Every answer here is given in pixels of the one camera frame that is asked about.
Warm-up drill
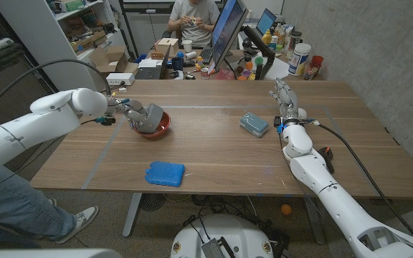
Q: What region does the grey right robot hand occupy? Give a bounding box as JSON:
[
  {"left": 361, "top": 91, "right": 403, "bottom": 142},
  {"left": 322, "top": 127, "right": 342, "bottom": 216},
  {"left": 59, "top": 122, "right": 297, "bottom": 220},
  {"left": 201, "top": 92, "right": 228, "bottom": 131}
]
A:
[{"left": 269, "top": 77, "right": 308, "bottom": 126}]

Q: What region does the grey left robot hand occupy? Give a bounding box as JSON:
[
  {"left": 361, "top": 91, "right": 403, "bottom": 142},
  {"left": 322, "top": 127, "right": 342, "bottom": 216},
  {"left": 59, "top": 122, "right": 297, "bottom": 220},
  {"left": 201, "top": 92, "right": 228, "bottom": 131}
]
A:
[{"left": 115, "top": 98, "right": 153, "bottom": 133}]

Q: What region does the grey duct tape roll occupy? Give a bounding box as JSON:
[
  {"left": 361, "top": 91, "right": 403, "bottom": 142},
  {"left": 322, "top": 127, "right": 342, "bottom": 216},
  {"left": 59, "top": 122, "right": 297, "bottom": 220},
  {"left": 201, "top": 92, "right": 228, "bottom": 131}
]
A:
[{"left": 140, "top": 102, "right": 165, "bottom": 134}]

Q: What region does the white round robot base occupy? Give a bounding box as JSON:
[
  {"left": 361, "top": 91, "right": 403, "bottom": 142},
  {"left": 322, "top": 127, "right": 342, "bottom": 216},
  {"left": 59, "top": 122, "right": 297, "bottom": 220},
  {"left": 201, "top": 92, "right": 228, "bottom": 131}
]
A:
[{"left": 170, "top": 214, "right": 275, "bottom": 258}]

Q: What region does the white power box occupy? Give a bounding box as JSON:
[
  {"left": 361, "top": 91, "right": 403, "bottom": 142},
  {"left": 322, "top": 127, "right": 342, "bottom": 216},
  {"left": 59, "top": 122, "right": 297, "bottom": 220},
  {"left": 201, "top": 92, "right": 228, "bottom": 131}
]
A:
[{"left": 105, "top": 72, "right": 136, "bottom": 87}]

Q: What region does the red bowl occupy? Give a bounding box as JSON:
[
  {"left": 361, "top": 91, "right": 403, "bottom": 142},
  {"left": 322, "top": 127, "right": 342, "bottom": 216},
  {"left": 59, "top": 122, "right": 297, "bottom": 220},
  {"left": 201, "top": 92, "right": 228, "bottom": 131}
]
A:
[{"left": 131, "top": 111, "right": 172, "bottom": 140}]

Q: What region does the teal soap box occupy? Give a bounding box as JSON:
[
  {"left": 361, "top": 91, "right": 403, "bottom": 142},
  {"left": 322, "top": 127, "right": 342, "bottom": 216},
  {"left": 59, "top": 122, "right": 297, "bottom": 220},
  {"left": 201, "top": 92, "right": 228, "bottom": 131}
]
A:
[{"left": 239, "top": 112, "right": 270, "bottom": 138}]

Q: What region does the open cardboard box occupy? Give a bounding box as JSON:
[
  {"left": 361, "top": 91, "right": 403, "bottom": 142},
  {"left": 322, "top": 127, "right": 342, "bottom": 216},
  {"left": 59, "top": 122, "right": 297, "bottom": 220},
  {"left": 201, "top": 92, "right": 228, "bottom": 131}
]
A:
[{"left": 88, "top": 45, "right": 139, "bottom": 78}]

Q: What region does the small closed cardboard box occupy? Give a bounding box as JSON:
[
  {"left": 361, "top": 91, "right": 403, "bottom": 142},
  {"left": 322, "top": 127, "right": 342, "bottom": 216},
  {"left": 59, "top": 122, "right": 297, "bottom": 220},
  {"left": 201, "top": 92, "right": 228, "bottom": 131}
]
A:
[{"left": 154, "top": 37, "right": 180, "bottom": 58}]

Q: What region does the blue ice pack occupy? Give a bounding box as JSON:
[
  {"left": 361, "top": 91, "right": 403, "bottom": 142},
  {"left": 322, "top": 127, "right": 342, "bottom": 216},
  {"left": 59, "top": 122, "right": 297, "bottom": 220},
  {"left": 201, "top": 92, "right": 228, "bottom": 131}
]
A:
[{"left": 144, "top": 161, "right": 186, "bottom": 188}]

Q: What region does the black laptop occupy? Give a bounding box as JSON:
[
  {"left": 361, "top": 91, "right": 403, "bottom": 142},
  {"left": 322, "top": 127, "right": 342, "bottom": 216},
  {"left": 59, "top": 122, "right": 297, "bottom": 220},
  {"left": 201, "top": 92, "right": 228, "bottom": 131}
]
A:
[{"left": 134, "top": 44, "right": 171, "bottom": 80}]

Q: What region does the white labelled canister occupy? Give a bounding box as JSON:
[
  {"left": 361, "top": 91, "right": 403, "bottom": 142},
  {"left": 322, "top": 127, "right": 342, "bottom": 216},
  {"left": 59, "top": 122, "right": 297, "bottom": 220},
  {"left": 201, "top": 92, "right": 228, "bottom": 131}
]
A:
[{"left": 288, "top": 42, "right": 312, "bottom": 77}]

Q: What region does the black orange clamp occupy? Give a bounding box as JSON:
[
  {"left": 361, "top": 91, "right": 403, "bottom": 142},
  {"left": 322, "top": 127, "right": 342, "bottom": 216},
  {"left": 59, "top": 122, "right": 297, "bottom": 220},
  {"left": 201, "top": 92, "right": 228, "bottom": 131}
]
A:
[{"left": 317, "top": 146, "right": 336, "bottom": 175}]

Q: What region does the open laptop blue screen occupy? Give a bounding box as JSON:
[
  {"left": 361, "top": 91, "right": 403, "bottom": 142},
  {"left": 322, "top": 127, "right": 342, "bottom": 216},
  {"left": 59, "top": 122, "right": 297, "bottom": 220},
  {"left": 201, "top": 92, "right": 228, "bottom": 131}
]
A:
[{"left": 255, "top": 8, "right": 277, "bottom": 37}]

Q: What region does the black keyboard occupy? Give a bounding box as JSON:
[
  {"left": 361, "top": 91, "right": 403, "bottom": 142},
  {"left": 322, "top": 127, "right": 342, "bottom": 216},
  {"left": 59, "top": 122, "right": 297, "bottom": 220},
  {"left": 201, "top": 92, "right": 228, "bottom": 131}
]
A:
[{"left": 199, "top": 46, "right": 214, "bottom": 65}]

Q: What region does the seated person grey shirt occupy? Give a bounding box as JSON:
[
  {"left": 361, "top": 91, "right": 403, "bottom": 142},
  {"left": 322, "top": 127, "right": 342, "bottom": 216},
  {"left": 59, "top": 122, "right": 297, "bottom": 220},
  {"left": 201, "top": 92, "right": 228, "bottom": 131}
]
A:
[{"left": 166, "top": 0, "right": 221, "bottom": 49}]

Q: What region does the tilted computer monitor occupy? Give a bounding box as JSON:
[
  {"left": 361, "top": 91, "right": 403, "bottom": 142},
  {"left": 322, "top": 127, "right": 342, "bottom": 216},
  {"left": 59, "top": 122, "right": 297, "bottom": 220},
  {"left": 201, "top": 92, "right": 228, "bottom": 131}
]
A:
[{"left": 212, "top": 0, "right": 250, "bottom": 71}]

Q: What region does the grey table leg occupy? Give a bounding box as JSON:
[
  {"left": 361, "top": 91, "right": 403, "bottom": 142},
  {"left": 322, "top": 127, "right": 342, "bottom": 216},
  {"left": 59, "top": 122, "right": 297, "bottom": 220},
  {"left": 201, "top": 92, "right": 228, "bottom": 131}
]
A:
[
  {"left": 303, "top": 196, "right": 326, "bottom": 246},
  {"left": 122, "top": 193, "right": 143, "bottom": 238}
]

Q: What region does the white shelf unit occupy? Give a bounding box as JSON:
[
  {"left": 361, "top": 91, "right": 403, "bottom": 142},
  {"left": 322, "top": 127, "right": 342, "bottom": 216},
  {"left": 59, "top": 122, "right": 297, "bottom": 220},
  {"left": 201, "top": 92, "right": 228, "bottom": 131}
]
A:
[{"left": 0, "top": 0, "right": 127, "bottom": 94}]

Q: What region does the standing person in jeans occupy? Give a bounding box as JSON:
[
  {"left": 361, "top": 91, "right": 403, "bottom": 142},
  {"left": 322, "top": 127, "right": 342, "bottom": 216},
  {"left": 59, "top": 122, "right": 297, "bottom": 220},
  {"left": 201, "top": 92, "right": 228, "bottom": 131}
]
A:
[{"left": 0, "top": 37, "right": 100, "bottom": 248}]

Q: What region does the white robot chest shell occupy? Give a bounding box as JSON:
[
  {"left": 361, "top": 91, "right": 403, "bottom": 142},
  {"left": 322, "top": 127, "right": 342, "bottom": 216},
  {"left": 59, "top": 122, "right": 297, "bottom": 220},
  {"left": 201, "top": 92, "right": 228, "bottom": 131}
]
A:
[{"left": 0, "top": 248, "right": 123, "bottom": 258}]

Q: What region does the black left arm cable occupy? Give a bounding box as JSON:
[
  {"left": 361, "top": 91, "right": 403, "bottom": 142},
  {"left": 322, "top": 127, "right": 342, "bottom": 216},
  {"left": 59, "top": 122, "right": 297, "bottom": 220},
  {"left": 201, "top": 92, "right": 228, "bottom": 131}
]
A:
[{"left": 0, "top": 59, "right": 113, "bottom": 118}]

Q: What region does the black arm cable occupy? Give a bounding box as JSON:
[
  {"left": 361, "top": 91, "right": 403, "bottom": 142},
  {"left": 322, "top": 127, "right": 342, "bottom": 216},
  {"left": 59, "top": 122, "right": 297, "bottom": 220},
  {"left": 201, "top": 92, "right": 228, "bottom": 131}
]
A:
[
  {"left": 310, "top": 120, "right": 413, "bottom": 242},
  {"left": 0, "top": 59, "right": 113, "bottom": 118}
]

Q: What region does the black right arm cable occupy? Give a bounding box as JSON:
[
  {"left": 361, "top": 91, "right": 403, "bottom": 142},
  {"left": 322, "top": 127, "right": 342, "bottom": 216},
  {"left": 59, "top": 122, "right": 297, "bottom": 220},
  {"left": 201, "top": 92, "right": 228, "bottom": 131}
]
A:
[{"left": 310, "top": 120, "right": 413, "bottom": 242}]

